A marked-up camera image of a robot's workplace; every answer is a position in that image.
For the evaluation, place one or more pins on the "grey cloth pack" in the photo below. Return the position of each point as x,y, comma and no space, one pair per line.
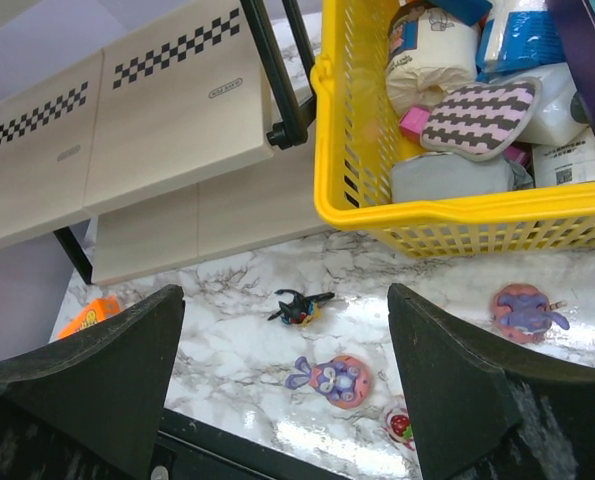
438,176

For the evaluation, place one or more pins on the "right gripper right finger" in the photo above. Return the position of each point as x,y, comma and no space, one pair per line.
483,407

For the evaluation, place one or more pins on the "dark purple box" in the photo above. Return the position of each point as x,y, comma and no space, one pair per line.
575,24

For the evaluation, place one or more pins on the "striped pink grey sponge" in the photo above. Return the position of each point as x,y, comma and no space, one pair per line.
479,121

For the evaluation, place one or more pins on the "blue Harry's box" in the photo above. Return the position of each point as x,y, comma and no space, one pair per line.
469,12

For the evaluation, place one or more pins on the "cream paper roll pack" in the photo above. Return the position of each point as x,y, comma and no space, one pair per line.
430,54

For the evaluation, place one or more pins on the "black yellow bat toy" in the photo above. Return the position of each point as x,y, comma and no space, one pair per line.
302,309

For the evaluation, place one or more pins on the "beige three-tier shelf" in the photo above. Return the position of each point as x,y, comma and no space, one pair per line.
183,141

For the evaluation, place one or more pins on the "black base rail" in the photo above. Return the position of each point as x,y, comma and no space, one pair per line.
186,448

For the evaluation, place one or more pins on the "pink bear strawberry toy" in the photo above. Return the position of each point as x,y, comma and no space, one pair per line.
399,427

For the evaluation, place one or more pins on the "blue white pouch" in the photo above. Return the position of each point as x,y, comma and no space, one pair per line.
518,35

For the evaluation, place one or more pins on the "purple creature pink donut toy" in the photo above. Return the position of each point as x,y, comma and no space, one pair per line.
523,314

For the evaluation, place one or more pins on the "yellow plastic basket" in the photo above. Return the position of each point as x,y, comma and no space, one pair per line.
358,142

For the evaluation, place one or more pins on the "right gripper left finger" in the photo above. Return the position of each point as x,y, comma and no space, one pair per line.
89,406

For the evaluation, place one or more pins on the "purple bunny donut toy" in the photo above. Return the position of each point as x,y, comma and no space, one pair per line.
344,381

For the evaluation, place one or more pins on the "orange Scrub Daddy box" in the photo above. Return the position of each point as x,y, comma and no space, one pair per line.
95,312

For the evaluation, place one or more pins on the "white bottle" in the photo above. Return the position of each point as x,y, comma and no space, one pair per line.
563,144

